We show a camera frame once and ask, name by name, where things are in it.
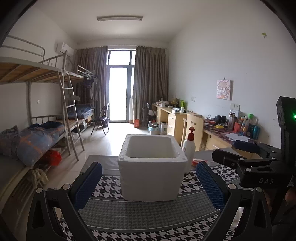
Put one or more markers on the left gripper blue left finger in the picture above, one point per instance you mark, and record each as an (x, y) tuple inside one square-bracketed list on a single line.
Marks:
[(86, 183)]

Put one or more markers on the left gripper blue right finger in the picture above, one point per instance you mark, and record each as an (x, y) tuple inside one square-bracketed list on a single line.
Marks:
[(213, 184)]

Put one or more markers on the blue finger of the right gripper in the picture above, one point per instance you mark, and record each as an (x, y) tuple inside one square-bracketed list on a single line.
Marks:
[(246, 146)]

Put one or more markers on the person's right hand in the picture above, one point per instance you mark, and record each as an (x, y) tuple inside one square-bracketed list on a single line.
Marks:
[(276, 201)]

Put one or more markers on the papers on desk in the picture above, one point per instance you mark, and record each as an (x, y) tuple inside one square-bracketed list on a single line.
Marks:
[(236, 137)]

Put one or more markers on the teal bottles on desk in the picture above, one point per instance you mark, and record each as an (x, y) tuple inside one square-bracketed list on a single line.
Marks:
[(253, 131)]

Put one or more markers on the wooden desk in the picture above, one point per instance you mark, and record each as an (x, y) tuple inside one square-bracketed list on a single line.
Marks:
[(206, 136)]

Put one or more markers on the houndstooth tablecloth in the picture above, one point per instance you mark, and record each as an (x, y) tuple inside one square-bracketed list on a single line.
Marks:
[(107, 211)]

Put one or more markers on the red snack packet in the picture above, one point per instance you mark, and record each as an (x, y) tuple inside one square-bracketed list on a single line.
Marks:
[(195, 161)]

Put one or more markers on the red plastic bag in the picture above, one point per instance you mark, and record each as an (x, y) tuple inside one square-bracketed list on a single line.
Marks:
[(53, 157)]

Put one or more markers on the white pump lotion bottle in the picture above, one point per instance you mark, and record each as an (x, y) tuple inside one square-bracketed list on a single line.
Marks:
[(189, 149)]

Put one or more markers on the white styrofoam box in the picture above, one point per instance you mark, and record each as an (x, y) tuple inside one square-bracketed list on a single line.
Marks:
[(151, 168)]

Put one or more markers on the blue plaid quilt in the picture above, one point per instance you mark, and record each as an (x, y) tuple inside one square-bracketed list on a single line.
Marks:
[(30, 144)]

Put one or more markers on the black folding chair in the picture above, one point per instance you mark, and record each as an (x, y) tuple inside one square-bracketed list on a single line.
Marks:
[(101, 120)]

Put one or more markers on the white bucket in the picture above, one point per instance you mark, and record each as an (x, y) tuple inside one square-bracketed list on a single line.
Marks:
[(154, 129)]

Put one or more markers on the orange floor object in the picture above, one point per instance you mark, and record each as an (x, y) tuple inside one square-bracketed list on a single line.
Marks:
[(136, 123)]

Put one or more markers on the metal bunk bed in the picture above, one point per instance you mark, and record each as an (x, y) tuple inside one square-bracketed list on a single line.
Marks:
[(36, 87)]

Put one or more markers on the right brown curtain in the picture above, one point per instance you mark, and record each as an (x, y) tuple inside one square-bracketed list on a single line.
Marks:
[(150, 78)]

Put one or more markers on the brown curtain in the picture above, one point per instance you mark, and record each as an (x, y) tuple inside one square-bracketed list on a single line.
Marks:
[(150, 78), (92, 89)]

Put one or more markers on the left brown curtain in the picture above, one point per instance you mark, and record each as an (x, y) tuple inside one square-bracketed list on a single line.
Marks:
[(92, 89)]

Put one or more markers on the white air conditioner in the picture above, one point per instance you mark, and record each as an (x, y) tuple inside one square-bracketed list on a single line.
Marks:
[(63, 47)]

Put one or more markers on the ceiling tube light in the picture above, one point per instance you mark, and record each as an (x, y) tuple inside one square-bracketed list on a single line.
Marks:
[(119, 18)]

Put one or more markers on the anime wall picture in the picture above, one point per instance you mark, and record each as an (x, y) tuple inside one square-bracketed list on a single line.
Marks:
[(223, 90)]

